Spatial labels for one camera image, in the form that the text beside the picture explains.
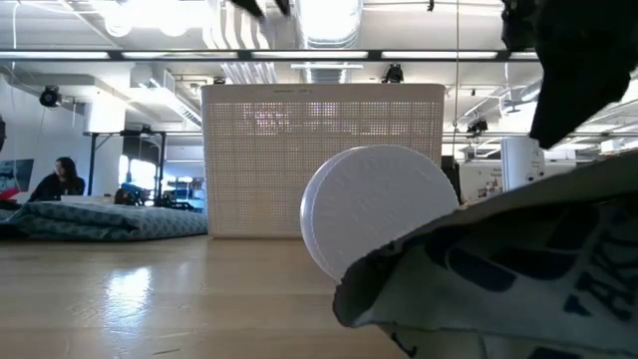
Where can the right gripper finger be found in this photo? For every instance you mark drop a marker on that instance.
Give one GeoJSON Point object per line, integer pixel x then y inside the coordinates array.
{"type": "Point", "coordinates": [563, 109]}

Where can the white pouch with dark print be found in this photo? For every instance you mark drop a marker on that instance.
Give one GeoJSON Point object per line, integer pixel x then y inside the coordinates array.
{"type": "Point", "coordinates": [498, 289]}

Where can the white plastic pill bottle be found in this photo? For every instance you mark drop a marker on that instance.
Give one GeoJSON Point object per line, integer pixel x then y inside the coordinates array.
{"type": "Point", "coordinates": [369, 204]}

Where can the white perforated plastic basket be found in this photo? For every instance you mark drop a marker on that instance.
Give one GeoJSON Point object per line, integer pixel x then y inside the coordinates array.
{"type": "Point", "coordinates": [259, 164]}

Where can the white round pillar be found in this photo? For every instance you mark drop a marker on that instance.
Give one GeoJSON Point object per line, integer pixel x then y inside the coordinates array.
{"type": "Point", "coordinates": [521, 164]}

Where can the round ceiling lamp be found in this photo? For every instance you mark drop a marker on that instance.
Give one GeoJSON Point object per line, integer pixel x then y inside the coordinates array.
{"type": "Point", "coordinates": [174, 22]}
{"type": "Point", "coordinates": [118, 22]}

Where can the black ceiling-mounted device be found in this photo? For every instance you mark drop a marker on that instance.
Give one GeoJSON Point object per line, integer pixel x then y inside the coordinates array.
{"type": "Point", "coordinates": [477, 125]}

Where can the white square column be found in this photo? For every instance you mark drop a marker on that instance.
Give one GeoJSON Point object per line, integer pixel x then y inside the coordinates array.
{"type": "Point", "coordinates": [104, 112]}

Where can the storage shelf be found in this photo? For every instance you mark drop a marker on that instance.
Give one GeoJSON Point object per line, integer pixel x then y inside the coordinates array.
{"type": "Point", "coordinates": [187, 192]}

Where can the black round ceiling device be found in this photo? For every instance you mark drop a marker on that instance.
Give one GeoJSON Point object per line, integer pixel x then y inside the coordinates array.
{"type": "Point", "coordinates": [50, 96]}

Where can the blue machine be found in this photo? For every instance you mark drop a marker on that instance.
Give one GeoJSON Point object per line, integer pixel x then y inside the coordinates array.
{"type": "Point", "coordinates": [132, 194]}

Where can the folded blue patterned cloth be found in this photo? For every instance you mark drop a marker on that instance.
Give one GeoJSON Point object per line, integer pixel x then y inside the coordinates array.
{"type": "Point", "coordinates": [109, 222]}

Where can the person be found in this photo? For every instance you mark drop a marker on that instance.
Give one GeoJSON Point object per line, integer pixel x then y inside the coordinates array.
{"type": "Point", "coordinates": [57, 184]}

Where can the red strip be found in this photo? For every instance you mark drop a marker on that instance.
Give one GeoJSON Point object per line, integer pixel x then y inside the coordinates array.
{"type": "Point", "coordinates": [7, 193]}

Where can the silver ceiling air duct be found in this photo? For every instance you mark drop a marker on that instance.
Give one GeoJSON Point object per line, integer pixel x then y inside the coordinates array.
{"type": "Point", "coordinates": [329, 20]}

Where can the black overhead rail with lights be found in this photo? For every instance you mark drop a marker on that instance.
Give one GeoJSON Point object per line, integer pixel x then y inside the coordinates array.
{"type": "Point", "coordinates": [239, 55]}

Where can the black overhead camera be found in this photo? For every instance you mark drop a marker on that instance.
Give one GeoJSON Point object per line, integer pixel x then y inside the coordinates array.
{"type": "Point", "coordinates": [394, 73]}

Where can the black metal frame stand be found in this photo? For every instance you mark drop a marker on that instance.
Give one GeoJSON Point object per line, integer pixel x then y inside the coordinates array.
{"type": "Point", "coordinates": [92, 164]}

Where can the wall picture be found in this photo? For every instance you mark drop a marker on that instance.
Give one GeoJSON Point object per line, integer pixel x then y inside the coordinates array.
{"type": "Point", "coordinates": [15, 174]}

